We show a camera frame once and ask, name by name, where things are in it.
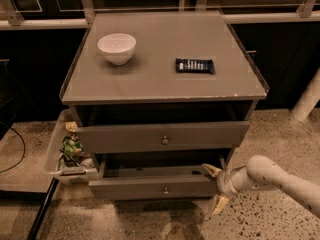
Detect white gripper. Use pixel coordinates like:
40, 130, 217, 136
203, 164, 241, 214

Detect grey drawer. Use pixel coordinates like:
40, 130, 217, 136
76, 121, 249, 153
89, 150, 226, 201

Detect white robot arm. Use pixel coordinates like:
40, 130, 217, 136
203, 155, 320, 218

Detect grey top drawer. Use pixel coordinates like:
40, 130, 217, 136
76, 121, 249, 153

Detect grey drawer cabinet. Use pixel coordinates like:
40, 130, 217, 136
59, 11, 270, 202

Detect dark blue snack bar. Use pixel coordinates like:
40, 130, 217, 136
176, 58, 215, 74

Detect green snack bag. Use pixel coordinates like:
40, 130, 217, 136
62, 135, 84, 157

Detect clear plastic storage bin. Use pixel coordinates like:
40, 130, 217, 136
44, 109, 98, 184

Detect white ceramic bowl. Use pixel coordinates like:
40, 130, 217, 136
97, 33, 136, 65

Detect black bar on floor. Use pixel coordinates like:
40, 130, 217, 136
26, 178, 59, 240

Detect metal railing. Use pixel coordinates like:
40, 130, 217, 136
0, 0, 320, 29

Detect white post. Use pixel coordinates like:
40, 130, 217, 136
291, 68, 320, 121

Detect black floor cable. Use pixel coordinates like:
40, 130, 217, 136
0, 121, 27, 174

